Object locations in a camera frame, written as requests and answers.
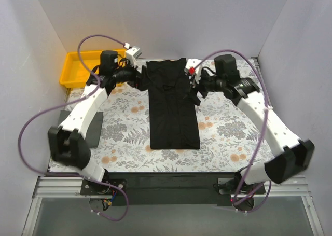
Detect black t shirt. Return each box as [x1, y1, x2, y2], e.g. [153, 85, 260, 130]
[142, 58, 200, 150]

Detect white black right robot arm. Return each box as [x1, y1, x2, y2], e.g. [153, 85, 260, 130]
[185, 54, 314, 193]

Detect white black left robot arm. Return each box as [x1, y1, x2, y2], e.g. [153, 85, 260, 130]
[48, 46, 142, 195]

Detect yellow plastic tray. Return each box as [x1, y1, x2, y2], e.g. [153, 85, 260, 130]
[59, 48, 128, 88]

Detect floral patterned table mat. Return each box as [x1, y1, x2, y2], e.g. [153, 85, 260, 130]
[49, 58, 296, 174]

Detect folded grey t shirt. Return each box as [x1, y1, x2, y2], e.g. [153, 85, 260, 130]
[58, 109, 105, 149]

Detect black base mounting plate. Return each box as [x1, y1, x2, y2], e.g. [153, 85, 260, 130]
[80, 172, 266, 207]

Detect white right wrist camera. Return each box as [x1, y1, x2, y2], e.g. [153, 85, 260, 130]
[184, 59, 202, 84]

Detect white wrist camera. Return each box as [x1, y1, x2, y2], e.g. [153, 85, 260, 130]
[184, 59, 202, 84]
[126, 46, 142, 67]

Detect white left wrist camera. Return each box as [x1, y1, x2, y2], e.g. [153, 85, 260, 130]
[126, 46, 142, 67]

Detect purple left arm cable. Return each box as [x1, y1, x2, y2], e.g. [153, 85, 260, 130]
[17, 34, 130, 222]

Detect aluminium frame rail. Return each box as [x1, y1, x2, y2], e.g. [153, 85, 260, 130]
[23, 173, 324, 235]

